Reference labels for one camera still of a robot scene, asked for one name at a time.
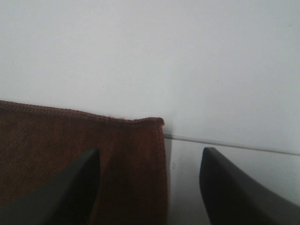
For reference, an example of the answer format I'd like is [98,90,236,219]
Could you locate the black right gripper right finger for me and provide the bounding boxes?
[199,147,300,225]

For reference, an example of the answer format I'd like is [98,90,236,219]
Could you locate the brown towel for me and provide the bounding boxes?
[0,101,168,225]

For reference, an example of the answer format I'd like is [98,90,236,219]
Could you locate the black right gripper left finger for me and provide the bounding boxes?
[0,149,100,225]

